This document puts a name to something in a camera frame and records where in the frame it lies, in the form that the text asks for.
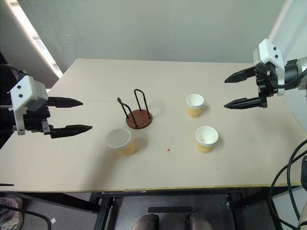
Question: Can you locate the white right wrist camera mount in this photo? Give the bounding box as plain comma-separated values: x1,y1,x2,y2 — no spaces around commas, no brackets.
253,38,286,97

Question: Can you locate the wooden base wire rack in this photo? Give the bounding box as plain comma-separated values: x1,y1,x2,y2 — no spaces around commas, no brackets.
117,89,154,131

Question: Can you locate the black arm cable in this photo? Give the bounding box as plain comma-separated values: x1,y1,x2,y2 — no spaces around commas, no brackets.
270,69,307,87
0,63,26,80

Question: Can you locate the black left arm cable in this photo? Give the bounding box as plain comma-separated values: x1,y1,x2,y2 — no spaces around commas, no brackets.
0,63,26,80

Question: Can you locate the bright window strip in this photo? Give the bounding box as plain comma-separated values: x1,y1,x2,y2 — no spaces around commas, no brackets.
9,0,63,79

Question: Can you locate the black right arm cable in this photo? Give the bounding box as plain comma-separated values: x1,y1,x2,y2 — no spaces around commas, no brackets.
270,69,307,87

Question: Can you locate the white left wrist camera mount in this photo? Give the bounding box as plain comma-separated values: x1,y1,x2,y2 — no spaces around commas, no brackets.
9,75,49,136

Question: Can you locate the black curved tube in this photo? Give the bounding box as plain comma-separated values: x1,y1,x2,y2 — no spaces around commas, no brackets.
0,207,53,230

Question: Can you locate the black metal table frame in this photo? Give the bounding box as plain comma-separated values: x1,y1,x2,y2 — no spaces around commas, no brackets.
14,184,297,230

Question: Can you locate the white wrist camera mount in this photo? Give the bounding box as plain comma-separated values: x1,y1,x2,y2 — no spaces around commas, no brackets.
9,75,49,136
253,38,286,97

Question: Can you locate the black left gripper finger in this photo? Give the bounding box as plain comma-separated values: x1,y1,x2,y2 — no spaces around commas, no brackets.
46,97,83,109
50,124,93,139

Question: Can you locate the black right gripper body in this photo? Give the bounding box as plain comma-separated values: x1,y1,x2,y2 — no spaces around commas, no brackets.
254,62,279,108

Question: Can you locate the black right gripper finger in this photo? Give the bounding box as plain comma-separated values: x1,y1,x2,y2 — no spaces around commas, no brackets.
224,67,258,84
224,95,263,110

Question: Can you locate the thick black cable bundle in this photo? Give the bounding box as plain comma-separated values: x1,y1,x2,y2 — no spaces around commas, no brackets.
268,141,307,230

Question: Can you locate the yellow white paper cup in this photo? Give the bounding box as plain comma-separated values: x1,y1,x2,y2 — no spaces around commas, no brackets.
195,126,219,154
106,128,136,157
186,93,205,119

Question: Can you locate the dark rounded brown shape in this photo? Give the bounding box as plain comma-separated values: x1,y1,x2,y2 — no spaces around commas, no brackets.
131,213,160,230

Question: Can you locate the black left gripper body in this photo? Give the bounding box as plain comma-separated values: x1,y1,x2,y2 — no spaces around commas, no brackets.
22,97,54,139

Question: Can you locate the brown grey bag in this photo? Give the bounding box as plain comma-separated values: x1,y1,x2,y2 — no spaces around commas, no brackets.
0,196,25,230

